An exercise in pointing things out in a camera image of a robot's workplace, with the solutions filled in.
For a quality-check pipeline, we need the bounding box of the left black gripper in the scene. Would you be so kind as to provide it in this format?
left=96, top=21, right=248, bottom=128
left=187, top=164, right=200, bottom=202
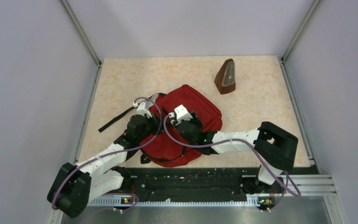
left=137, top=112, right=170, bottom=142

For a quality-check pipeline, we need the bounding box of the red backpack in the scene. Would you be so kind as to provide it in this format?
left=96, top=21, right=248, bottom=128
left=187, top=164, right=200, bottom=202
left=98, top=84, right=223, bottom=168

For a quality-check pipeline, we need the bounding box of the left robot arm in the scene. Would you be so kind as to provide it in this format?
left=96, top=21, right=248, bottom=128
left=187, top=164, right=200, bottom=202
left=47, top=114, right=164, bottom=218

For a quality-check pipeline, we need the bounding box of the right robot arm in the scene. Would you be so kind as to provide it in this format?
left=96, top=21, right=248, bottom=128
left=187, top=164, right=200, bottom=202
left=163, top=114, right=299, bottom=192

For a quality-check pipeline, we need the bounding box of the brown wooden metronome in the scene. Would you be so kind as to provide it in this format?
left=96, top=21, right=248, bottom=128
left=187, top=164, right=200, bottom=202
left=214, top=58, right=236, bottom=95

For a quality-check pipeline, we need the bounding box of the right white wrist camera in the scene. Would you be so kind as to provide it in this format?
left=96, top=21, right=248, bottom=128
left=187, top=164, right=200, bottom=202
left=168, top=105, right=193, bottom=124

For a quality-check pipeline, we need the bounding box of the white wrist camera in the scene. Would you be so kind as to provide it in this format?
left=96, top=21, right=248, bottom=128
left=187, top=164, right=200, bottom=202
left=133, top=101, right=152, bottom=119
left=168, top=105, right=193, bottom=124

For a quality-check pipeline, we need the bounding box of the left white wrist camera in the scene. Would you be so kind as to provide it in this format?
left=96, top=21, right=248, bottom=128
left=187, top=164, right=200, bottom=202
left=133, top=101, right=152, bottom=119

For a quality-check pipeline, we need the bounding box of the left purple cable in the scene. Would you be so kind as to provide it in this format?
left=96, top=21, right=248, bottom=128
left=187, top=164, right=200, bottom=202
left=51, top=97, right=163, bottom=214

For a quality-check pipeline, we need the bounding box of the purple cable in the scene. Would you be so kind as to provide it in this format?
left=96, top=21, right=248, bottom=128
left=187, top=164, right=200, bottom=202
left=51, top=97, right=163, bottom=214
left=163, top=115, right=302, bottom=212

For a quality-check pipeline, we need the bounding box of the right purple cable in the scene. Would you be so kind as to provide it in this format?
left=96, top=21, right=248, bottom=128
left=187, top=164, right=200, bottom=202
left=163, top=115, right=302, bottom=212

